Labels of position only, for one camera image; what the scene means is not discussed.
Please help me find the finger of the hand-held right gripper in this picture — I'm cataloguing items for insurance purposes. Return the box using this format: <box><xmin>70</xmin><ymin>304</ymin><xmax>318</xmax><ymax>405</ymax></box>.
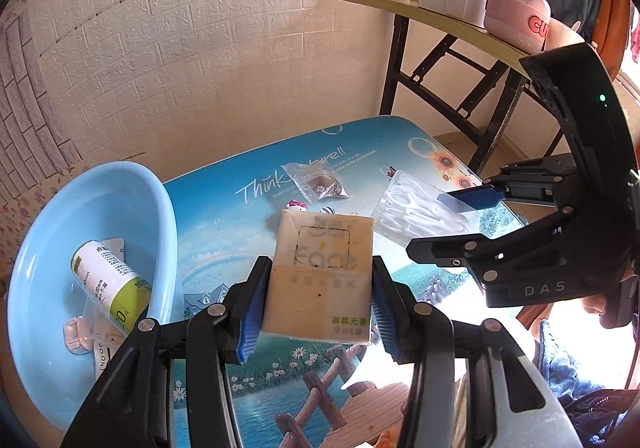
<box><xmin>407</xmin><ymin>206</ymin><xmax>582</xmax><ymax>279</ymax></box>
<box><xmin>437</xmin><ymin>155</ymin><xmax>580</xmax><ymax>211</ymax></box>

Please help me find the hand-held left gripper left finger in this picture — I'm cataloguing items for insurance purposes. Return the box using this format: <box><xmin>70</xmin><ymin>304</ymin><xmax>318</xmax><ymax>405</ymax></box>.
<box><xmin>60</xmin><ymin>255</ymin><xmax>274</xmax><ymax>448</ymax></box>

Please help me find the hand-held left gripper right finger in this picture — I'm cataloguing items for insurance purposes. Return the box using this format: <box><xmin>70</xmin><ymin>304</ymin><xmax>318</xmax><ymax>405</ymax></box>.
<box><xmin>372</xmin><ymin>255</ymin><xmax>584</xmax><ymax>448</ymax></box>

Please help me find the clear bag of floss picks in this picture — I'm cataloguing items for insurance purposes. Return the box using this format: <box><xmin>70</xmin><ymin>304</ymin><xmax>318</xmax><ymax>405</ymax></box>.
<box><xmin>372</xmin><ymin>170</ymin><xmax>484</xmax><ymax>249</ymax></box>

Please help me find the cream tissue packet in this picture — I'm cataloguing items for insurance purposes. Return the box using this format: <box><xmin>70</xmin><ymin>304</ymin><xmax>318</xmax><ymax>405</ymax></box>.
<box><xmin>262</xmin><ymin>210</ymin><xmax>375</xmax><ymax>347</ymax></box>

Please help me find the green white trash bag roll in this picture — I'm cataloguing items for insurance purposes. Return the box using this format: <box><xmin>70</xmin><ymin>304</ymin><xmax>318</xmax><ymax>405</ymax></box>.
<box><xmin>69</xmin><ymin>240</ymin><xmax>154</xmax><ymax>335</ymax></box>

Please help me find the blue plastic basin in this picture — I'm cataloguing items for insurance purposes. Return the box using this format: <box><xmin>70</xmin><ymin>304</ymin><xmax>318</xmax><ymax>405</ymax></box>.
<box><xmin>7</xmin><ymin>162</ymin><xmax>179</xmax><ymax>420</ymax></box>

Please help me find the person's right hand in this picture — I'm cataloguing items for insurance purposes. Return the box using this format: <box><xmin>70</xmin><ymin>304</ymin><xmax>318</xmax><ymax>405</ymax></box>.
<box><xmin>584</xmin><ymin>293</ymin><xmax>624</xmax><ymax>330</ymax></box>

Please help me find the clear snack bag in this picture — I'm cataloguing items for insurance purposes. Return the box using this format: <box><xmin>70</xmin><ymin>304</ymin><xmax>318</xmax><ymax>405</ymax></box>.
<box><xmin>282</xmin><ymin>160</ymin><xmax>351</xmax><ymax>204</ymax></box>

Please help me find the hanging orange garment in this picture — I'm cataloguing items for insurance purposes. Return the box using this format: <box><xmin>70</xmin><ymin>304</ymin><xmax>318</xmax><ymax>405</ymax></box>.
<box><xmin>597</xmin><ymin>0</ymin><xmax>635</xmax><ymax>81</ymax></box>

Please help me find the wooden folding table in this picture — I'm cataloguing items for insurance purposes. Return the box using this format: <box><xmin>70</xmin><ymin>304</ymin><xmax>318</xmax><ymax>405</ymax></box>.
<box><xmin>333</xmin><ymin>0</ymin><xmax>567</xmax><ymax>177</ymax></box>

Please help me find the blue cloth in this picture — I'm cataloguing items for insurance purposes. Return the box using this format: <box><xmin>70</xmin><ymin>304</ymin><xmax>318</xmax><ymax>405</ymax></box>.
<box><xmin>532</xmin><ymin>320</ymin><xmax>640</xmax><ymax>448</ymax></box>

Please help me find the pink water bottle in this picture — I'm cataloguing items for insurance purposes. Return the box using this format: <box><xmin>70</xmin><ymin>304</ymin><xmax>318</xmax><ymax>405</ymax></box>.
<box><xmin>482</xmin><ymin>0</ymin><xmax>561</xmax><ymax>54</ymax></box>

